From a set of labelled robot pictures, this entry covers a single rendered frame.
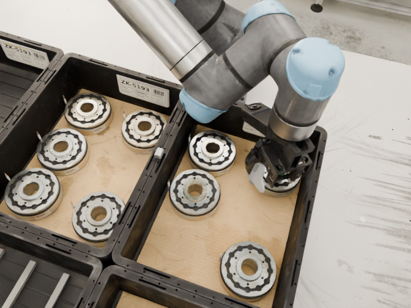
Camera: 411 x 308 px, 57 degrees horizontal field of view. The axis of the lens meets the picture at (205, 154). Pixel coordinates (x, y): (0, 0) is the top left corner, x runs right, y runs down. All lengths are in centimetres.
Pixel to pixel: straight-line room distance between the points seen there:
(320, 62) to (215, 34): 51
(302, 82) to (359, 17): 230
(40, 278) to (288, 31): 60
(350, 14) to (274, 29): 223
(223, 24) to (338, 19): 179
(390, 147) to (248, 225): 54
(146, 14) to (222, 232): 42
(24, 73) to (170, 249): 59
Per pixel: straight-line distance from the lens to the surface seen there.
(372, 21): 282
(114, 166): 84
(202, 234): 76
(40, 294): 77
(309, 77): 51
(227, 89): 61
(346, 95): 124
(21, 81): 105
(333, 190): 103
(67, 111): 91
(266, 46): 59
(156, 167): 71
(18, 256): 81
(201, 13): 98
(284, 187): 80
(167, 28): 62
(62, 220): 81
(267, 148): 68
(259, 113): 71
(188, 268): 74
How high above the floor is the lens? 155
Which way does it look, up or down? 57 degrees down
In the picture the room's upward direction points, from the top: 6 degrees clockwise
